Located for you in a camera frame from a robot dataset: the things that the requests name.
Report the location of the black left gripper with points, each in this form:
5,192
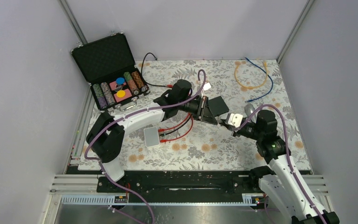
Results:
203,112

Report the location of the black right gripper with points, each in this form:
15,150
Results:
224,122

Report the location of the black network switch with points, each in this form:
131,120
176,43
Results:
220,105

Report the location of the silver microphone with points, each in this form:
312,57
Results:
249,109

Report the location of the white router box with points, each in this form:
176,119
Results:
151,137

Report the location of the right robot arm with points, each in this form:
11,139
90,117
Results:
279,179

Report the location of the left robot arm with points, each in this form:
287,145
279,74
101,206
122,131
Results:
107,134

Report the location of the yellow round chip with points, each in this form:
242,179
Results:
121,94

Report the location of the clear dealer button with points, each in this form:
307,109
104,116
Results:
118,88

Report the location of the blue round chip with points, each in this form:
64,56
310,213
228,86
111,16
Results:
120,81

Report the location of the black poker chip case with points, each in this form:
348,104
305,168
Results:
101,62

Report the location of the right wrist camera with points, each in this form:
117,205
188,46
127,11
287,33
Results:
234,119

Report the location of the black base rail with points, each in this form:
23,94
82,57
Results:
187,187

